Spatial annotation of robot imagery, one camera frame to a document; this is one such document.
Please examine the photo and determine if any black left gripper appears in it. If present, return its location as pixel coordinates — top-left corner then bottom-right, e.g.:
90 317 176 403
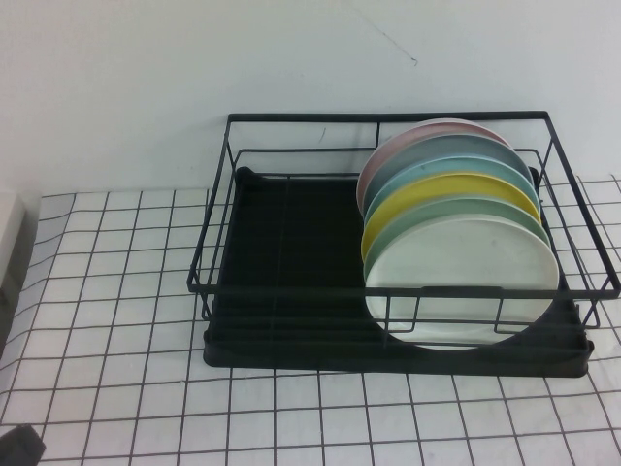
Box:
0 424 48 466

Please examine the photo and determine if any white plate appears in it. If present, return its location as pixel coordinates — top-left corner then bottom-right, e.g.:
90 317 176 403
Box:
364 216 560 351

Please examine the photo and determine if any yellow plate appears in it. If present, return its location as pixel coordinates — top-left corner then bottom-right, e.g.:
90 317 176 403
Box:
360 170 543 263

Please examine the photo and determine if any grey-blue plate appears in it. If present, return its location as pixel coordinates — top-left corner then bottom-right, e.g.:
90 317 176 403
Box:
361 133 534 215

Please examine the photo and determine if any teal plate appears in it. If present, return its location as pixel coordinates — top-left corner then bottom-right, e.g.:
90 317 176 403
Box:
362 155 540 229

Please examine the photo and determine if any light green plate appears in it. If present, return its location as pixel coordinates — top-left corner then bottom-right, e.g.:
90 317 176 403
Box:
362 196 552 273

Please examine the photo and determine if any pink plate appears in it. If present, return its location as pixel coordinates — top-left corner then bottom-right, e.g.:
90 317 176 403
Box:
355 118 513 215

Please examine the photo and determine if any white black-grid tablecloth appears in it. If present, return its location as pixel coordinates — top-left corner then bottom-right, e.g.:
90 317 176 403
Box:
0 177 621 466

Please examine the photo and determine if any white box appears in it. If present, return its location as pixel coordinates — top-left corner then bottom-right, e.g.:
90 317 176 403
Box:
0 192 43 297

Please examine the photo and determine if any black plastic drip tray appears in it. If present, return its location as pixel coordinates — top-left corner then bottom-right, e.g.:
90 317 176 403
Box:
201 165 596 380

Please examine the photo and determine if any black wire dish rack frame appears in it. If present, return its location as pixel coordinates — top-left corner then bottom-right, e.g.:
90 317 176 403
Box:
186 110 621 349

